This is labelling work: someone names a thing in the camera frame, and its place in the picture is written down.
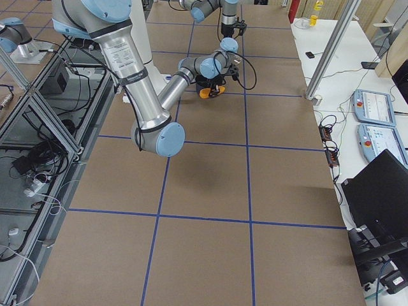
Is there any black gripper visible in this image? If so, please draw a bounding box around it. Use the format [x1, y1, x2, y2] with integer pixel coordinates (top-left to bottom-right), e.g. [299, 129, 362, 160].
[221, 23, 235, 38]
[203, 75, 225, 97]

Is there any yellow corn cob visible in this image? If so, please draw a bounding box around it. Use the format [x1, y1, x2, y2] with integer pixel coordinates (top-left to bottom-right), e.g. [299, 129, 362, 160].
[199, 86, 226, 99]

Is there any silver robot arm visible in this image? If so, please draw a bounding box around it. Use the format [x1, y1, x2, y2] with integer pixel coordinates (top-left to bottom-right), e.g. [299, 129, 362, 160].
[52, 1, 238, 157]
[167, 0, 247, 41]

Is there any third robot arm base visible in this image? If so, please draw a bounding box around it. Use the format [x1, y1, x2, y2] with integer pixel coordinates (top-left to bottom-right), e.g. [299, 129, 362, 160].
[1, 17, 45, 64]

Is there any dark blue saucepan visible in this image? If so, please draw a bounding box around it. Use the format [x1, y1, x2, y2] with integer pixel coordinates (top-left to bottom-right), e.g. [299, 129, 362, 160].
[165, 75, 224, 93]

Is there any black phone on table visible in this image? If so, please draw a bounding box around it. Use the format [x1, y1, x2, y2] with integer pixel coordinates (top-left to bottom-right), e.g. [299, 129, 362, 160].
[305, 52, 315, 59]

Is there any black power strip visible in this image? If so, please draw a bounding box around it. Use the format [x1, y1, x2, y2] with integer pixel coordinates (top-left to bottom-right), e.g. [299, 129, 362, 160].
[318, 124, 340, 168]

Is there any upper teach pendant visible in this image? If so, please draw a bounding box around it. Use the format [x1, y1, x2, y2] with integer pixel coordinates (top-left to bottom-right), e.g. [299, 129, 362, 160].
[351, 89, 396, 127]

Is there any teach pendant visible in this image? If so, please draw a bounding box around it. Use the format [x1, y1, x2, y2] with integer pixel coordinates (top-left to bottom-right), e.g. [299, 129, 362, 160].
[357, 123, 407, 167]
[351, 89, 396, 127]

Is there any lower teach pendant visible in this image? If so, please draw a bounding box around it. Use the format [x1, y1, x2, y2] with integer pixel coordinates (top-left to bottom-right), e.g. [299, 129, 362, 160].
[357, 123, 407, 167]

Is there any black laptop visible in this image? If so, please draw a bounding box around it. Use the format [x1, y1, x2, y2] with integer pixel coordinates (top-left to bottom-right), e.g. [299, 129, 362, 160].
[341, 149, 407, 237]

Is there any black power adapter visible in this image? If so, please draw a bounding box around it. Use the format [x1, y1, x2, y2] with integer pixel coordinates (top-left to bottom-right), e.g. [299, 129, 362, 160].
[12, 156, 31, 175]

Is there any black monitor stand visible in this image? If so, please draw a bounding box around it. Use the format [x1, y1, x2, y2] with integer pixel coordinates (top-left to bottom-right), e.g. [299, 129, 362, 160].
[348, 225, 407, 295]

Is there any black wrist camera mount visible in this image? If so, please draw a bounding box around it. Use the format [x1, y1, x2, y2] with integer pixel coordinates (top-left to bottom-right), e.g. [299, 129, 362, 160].
[233, 18, 247, 37]
[228, 64, 239, 81]

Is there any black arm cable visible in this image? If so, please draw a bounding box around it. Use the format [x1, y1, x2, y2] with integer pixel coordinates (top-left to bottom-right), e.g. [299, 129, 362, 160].
[213, 50, 258, 91]

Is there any aluminium frame post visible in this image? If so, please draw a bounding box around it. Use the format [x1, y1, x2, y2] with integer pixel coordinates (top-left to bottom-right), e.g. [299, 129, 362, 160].
[305, 0, 361, 106]

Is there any black box under frame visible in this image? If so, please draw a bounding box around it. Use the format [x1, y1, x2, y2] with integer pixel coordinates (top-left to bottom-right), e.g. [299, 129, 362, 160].
[40, 71, 69, 94]

